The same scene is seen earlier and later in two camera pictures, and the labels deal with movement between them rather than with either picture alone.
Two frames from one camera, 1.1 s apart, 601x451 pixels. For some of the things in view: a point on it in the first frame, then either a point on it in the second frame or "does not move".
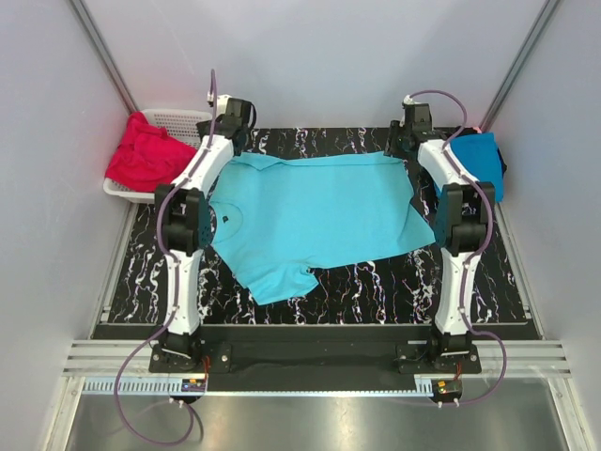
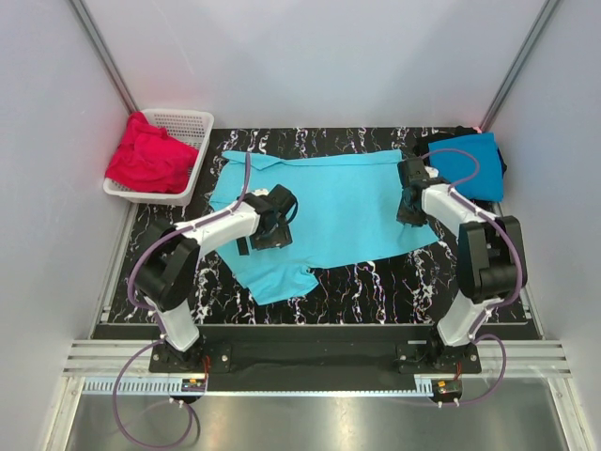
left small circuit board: (192, 385) does not move
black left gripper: (204, 125) to (279, 239)
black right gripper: (394, 129) to (405, 218)
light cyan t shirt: (276, 225) does not move
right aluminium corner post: (519, 63) does not move
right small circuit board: (449, 386) does not move
